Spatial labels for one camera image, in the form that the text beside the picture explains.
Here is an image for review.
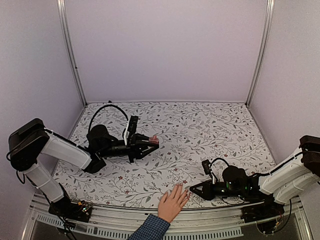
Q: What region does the floral patterned table mat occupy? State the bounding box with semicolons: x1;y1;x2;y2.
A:
53;102;276;209

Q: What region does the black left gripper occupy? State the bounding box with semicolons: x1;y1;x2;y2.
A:
98;132;159;163

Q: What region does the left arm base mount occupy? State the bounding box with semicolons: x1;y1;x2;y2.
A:
48;185;93;223

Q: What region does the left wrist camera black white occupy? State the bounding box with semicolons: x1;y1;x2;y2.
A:
123;115;139;146

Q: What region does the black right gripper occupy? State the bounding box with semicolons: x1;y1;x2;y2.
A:
190;179;244;202

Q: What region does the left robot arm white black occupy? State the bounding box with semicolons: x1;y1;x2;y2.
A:
7;116;159;217

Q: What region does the aluminium frame post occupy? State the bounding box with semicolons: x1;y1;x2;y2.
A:
56;0;88;107
245;0;275;108

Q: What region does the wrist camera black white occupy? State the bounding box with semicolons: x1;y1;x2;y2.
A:
123;115;139;146
201;159;218;184

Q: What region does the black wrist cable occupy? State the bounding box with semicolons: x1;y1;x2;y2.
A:
87;104;130;132
209;157;246;205

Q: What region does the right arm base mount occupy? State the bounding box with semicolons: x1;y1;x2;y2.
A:
240;198;285;235

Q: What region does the left aluminium frame post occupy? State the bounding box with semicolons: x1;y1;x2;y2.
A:
56;0;88;107

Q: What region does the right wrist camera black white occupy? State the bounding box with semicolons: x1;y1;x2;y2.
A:
201;159;218;184

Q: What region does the blue checked sleeve forearm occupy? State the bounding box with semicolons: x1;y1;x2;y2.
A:
127;214;171;240

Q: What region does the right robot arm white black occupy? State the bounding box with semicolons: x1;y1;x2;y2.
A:
189;135;320;218

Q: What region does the pink nail polish bottle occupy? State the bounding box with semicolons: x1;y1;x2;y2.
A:
148;135;159;145

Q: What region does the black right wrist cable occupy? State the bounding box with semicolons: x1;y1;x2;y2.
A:
209;157;246;205

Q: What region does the right aluminium frame post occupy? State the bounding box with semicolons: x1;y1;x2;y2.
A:
245;0;275;108

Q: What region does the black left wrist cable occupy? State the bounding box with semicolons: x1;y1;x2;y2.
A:
87;104;130;132

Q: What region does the person's bare hand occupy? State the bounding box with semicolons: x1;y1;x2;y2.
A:
157;183;190;223

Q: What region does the front aluminium rail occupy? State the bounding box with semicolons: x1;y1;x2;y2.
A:
22;195;313;240

